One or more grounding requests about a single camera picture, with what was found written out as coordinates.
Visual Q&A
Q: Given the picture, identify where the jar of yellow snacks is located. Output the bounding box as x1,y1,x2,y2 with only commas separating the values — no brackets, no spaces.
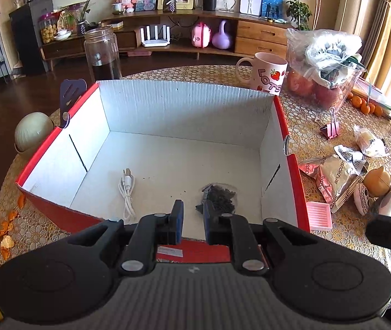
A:
38,11,60,44

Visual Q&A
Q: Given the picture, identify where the gold snack packet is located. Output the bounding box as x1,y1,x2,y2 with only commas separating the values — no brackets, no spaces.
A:
298,154,369,213

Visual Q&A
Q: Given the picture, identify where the orange tangerine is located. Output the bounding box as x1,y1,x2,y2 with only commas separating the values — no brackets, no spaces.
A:
368,103,376,114
374,106,383,117
351,95,363,109
360,104,371,115

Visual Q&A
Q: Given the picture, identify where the orange bear shaped case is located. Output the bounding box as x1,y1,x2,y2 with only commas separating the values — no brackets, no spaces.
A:
363,166,391,197

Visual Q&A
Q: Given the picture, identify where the pink binder clip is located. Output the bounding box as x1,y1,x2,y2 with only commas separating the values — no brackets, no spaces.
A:
314,106,340,140

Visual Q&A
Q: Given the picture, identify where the purple gourd vase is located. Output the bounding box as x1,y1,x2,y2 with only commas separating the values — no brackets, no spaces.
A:
211,20,233,50

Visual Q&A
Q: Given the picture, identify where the blue picture canvas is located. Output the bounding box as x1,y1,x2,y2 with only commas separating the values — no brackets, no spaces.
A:
260,0,283,20

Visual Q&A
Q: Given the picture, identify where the wooden tv cabinet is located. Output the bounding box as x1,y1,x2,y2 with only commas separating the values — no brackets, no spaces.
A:
39,9,292,72

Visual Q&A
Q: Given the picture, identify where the glass jar with dark liquid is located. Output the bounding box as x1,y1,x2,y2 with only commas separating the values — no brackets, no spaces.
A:
84,26,122,82

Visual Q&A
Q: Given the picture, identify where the cartoon face plush pouch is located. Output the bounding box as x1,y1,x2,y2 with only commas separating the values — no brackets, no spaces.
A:
353,183,374,216

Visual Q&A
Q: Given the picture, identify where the pink striped sticky notepad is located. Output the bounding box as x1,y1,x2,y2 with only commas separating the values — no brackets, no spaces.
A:
306,201,333,231

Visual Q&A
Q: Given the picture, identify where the bag of dark tea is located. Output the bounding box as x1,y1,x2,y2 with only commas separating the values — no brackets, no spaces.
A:
195,183,237,214

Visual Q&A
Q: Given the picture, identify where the white wifi router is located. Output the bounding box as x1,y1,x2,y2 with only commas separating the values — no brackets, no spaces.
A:
140,25,171,48

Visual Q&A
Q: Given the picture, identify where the silver foil sachet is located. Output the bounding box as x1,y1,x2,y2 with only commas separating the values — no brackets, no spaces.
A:
333,145,367,173

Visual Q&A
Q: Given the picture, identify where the red cardboard box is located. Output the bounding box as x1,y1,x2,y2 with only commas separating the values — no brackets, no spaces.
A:
16,79,312,264

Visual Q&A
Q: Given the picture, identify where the pink strawberry mug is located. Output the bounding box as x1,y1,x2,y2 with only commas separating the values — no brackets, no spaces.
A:
235,52,288,95

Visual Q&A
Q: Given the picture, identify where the clear bag of candy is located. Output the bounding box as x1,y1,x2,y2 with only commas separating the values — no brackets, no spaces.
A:
353,125,388,158

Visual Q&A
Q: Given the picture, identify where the white usb cable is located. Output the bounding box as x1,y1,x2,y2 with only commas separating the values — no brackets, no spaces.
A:
117,167,137,222

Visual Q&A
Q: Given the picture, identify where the plastic bag of apples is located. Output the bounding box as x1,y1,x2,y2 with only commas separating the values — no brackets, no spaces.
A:
283,28,365,112

